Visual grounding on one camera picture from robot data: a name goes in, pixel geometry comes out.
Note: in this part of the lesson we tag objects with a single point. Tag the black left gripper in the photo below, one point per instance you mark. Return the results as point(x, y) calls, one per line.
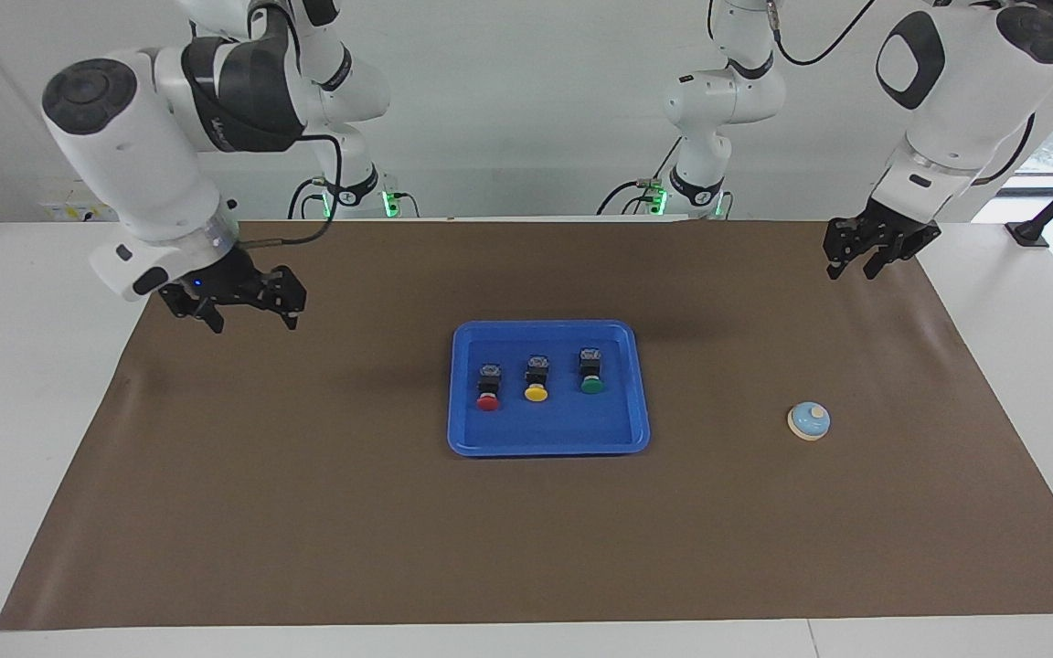
point(883, 238)

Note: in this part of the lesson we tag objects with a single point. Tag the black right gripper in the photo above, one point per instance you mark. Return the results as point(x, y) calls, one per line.
point(234, 288)

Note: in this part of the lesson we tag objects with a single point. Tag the red push button switch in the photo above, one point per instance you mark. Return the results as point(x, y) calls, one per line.
point(488, 390)

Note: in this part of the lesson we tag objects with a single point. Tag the green push button switch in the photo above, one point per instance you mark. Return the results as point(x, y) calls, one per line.
point(591, 373)

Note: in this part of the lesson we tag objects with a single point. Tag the yellow push button switch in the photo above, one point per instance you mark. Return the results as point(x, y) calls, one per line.
point(537, 382)

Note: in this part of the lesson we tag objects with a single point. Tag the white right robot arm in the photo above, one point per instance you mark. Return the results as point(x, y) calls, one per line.
point(133, 155)

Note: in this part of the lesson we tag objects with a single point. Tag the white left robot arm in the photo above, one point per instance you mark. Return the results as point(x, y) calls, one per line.
point(965, 100)

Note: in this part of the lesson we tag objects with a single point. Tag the light blue desk bell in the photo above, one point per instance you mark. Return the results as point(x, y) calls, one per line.
point(807, 420)

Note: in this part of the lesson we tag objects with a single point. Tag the blue plastic tray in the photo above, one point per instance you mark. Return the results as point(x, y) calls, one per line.
point(547, 429)

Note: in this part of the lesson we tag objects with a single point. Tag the brown table mat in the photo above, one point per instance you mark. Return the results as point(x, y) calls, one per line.
point(526, 548)

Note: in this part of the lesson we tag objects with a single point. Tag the white wall socket box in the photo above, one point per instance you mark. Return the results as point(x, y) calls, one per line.
point(69, 210)

